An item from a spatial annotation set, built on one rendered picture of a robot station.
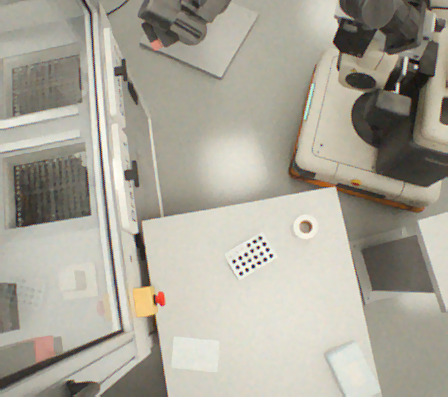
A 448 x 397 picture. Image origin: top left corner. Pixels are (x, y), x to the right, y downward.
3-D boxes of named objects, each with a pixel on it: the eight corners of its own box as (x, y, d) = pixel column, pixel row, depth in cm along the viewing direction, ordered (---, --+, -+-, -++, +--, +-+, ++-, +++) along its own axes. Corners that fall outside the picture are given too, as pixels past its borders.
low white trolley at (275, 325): (297, 222, 196) (335, 185, 122) (324, 354, 180) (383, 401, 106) (175, 244, 195) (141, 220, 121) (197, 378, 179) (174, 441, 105)
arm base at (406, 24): (420, 46, 84) (427, 2, 87) (400, 25, 80) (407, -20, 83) (387, 56, 91) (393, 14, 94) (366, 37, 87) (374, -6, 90)
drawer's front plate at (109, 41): (117, 45, 130) (108, 26, 119) (125, 128, 123) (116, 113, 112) (112, 46, 130) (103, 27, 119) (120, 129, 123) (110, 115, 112)
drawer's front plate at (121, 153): (126, 136, 122) (117, 122, 111) (138, 233, 114) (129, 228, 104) (120, 137, 122) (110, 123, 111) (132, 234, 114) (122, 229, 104)
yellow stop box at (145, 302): (156, 285, 109) (151, 285, 102) (161, 312, 107) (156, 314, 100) (138, 288, 109) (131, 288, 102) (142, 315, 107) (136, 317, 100)
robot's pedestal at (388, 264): (404, 226, 194) (499, 193, 120) (423, 287, 186) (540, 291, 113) (347, 242, 193) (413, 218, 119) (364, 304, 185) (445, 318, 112)
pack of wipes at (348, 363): (323, 354, 110) (327, 356, 106) (353, 338, 111) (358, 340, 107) (347, 404, 106) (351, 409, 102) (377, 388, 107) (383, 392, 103)
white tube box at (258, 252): (261, 232, 119) (262, 231, 116) (276, 258, 117) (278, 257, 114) (223, 254, 118) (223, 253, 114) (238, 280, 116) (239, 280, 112)
